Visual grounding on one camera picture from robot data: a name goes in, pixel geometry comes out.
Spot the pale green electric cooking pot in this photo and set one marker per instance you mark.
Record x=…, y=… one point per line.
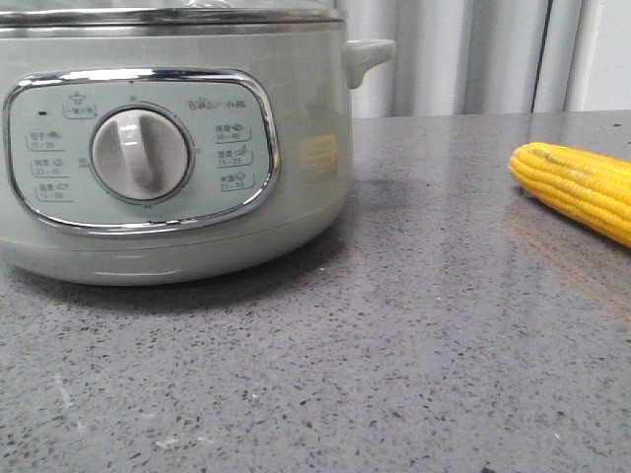
x=266, y=114

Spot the yellow corn cob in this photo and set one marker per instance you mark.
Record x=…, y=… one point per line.
x=589, y=188

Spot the glass pot lid steel rim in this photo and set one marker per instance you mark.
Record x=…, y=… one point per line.
x=145, y=13

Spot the grey white control knob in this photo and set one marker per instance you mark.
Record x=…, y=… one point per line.
x=140, y=155

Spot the white pleated curtain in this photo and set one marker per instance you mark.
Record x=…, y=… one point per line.
x=472, y=57

